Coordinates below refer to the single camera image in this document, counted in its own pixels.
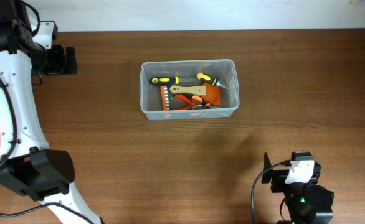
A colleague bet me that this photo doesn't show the orange-black needle-nose pliers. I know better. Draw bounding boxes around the orange-black needle-nose pliers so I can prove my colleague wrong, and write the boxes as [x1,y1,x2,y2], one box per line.
[174,94,220,110]

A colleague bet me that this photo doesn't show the orange bit holder strip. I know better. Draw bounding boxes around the orange bit holder strip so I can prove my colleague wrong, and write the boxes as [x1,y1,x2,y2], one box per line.
[160,85,170,111]

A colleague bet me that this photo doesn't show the orange scraper wooden handle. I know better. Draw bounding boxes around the orange scraper wooden handle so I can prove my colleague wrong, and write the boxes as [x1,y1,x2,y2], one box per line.
[169,83,221,106]

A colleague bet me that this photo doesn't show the file with black-yellow handle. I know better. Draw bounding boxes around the file with black-yellow handle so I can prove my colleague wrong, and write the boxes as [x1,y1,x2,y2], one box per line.
[149,77,199,86]

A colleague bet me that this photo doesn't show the stubby black-yellow screwdriver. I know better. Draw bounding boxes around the stubby black-yellow screwdriver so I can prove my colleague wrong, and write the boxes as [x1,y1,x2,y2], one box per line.
[197,72,228,89]

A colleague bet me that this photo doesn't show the red-black cutting pliers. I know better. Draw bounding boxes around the red-black cutting pliers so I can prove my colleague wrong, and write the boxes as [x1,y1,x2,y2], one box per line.
[173,105,200,111]

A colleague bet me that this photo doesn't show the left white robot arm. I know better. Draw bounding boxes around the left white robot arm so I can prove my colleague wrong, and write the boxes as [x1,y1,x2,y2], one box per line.
[0,0,102,223]

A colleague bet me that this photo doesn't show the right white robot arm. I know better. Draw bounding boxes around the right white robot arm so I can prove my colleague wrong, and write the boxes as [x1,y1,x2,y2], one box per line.
[261,151,334,224]

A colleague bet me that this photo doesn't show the clear plastic container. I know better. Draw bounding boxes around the clear plastic container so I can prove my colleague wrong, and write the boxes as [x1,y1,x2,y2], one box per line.
[140,59,239,120]

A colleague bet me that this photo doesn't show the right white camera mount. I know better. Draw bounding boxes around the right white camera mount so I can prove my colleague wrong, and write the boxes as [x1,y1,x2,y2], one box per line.
[285,160,315,184]

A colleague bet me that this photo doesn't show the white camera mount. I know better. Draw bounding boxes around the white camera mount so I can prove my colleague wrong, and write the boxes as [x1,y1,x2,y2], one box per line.
[285,160,315,184]
[32,21,58,49]

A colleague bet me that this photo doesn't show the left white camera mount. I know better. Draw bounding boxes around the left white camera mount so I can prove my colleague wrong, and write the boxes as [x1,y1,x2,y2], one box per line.
[32,21,58,49]

